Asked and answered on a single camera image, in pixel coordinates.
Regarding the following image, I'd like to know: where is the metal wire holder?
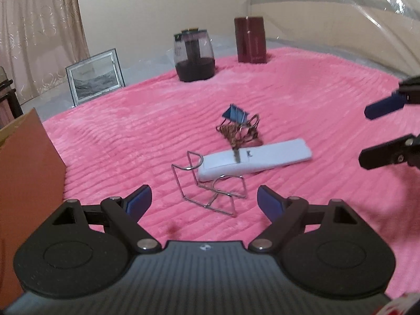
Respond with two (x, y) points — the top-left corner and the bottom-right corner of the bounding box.
(171, 151), (248, 218)

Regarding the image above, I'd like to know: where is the white remote control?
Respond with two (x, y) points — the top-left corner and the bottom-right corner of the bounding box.
(198, 138), (312, 182)

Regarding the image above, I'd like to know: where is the blue binder clip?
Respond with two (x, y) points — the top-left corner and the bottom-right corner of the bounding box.
(222, 104), (248, 124)

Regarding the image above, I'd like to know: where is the clear plastic sheet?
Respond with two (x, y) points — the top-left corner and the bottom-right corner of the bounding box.
(231, 0), (419, 75)

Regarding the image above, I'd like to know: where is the pink plush blanket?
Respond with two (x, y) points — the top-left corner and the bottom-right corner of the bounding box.
(44, 48), (419, 297)

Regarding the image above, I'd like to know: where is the brown cardboard box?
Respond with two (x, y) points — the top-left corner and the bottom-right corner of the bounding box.
(0, 109), (66, 309)

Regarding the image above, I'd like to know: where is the silver framed picture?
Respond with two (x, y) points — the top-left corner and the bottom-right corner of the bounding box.
(65, 48), (125, 107)

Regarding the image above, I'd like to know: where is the dark glass jar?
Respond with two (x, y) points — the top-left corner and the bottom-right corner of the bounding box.
(174, 29), (216, 82)

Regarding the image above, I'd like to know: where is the maroon thermos container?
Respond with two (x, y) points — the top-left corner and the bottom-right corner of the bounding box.
(234, 16), (267, 64)

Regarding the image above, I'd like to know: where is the pink curtain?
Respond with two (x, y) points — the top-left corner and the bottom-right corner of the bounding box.
(1, 0), (89, 103)

